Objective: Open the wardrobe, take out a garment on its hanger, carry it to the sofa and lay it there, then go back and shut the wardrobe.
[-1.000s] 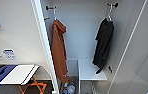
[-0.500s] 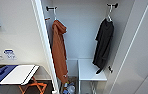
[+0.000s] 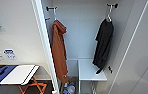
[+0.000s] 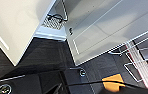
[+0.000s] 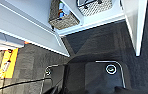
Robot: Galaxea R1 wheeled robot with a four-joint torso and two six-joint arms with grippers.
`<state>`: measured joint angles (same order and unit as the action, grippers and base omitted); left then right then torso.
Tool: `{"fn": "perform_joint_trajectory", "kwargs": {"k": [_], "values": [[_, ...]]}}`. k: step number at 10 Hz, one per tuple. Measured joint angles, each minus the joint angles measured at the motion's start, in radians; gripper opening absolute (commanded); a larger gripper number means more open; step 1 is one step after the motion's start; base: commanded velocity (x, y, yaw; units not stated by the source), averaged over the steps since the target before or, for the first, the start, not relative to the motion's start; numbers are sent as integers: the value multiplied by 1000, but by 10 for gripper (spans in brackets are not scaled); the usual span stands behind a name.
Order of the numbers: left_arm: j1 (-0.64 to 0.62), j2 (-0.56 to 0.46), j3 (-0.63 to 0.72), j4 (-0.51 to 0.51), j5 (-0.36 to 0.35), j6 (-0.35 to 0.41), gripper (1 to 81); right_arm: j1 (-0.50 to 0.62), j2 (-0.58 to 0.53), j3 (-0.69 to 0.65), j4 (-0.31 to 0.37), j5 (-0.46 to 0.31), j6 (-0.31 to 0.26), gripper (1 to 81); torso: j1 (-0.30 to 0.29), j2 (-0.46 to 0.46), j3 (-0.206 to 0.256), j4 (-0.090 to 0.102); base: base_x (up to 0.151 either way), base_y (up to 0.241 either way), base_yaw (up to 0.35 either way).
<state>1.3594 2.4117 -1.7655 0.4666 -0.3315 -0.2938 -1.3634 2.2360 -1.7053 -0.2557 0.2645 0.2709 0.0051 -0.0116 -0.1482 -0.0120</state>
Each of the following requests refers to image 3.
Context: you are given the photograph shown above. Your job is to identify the white wardrobe door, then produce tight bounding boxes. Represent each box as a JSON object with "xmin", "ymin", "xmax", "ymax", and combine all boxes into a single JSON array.
[
  {"xmin": 30, "ymin": 0, "xmax": 60, "ymax": 94},
  {"xmin": 104, "ymin": 0, "xmax": 148, "ymax": 94}
]

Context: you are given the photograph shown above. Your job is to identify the white wardrobe body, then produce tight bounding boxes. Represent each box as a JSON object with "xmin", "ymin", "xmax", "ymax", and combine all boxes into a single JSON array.
[{"xmin": 30, "ymin": 0, "xmax": 148, "ymax": 94}]

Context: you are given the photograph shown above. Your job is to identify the orange hanging garment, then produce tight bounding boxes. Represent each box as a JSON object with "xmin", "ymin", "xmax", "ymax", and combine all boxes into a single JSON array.
[{"xmin": 50, "ymin": 19, "xmax": 70, "ymax": 84}]

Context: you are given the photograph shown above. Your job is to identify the white inner shelf unit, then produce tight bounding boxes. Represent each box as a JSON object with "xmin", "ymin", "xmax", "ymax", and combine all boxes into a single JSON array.
[{"xmin": 77, "ymin": 58, "xmax": 108, "ymax": 94}]

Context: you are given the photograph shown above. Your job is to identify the black hanging garment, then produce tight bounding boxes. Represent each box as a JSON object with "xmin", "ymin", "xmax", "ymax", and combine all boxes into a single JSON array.
[{"xmin": 92, "ymin": 18, "xmax": 115, "ymax": 75}]

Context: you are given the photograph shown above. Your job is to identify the white hanger with orange garment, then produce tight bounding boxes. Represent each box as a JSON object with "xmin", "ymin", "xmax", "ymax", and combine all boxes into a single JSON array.
[{"xmin": 52, "ymin": 8, "xmax": 58, "ymax": 23}]

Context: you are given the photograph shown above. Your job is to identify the orange label strip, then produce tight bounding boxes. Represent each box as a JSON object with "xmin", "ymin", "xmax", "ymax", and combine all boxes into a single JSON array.
[{"xmin": 44, "ymin": 17, "xmax": 51, "ymax": 22}]

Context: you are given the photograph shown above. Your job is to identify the small black door latch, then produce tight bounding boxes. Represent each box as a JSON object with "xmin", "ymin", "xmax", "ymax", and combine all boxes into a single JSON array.
[{"xmin": 107, "ymin": 65, "xmax": 114, "ymax": 74}]

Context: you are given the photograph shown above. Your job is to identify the woven brown basket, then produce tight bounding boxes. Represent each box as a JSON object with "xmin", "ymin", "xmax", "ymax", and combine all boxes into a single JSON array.
[{"xmin": 59, "ymin": 75, "xmax": 79, "ymax": 94}]

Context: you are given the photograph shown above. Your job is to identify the black wardrobe hook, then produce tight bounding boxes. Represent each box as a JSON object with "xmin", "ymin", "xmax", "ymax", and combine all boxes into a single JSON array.
[
  {"xmin": 45, "ymin": 5, "xmax": 58, "ymax": 12},
  {"xmin": 106, "ymin": 3, "xmax": 119, "ymax": 10}
]

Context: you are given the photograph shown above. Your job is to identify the white folding table orange legs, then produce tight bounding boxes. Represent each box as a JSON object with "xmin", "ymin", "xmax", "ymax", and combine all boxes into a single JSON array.
[{"xmin": 0, "ymin": 64, "xmax": 48, "ymax": 94}]

